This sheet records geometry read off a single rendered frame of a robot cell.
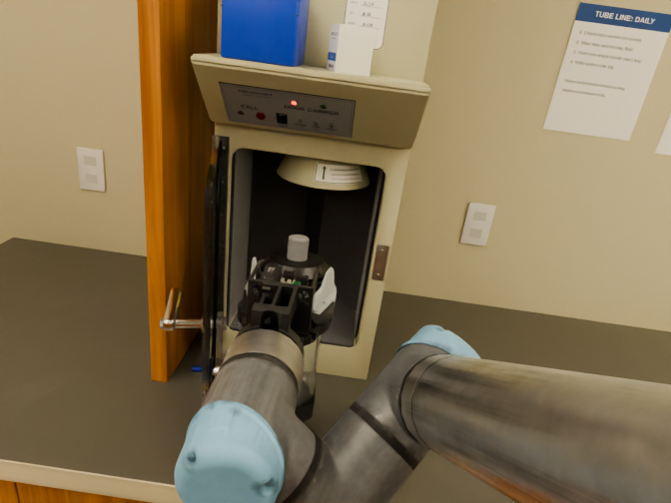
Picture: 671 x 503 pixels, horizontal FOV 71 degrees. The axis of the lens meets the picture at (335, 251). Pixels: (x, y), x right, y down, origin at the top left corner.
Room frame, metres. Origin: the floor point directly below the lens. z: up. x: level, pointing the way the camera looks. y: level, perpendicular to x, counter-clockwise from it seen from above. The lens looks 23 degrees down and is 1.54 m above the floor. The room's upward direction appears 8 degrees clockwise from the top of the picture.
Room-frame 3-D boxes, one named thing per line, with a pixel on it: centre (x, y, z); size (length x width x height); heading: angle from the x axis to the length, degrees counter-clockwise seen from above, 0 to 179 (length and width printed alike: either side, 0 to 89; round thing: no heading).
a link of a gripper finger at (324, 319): (0.49, 0.02, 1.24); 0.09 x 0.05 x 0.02; 155
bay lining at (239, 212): (0.89, 0.06, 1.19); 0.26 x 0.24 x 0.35; 89
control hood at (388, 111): (0.71, 0.06, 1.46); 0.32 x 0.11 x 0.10; 89
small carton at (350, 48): (0.71, 0.02, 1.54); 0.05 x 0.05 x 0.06; 17
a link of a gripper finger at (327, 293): (0.54, 0.01, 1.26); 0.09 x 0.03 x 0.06; 155
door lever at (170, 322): (0.53, 0.19, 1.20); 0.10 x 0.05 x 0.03; 14
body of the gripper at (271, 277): (0.44, 0.05, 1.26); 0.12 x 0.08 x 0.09; 179
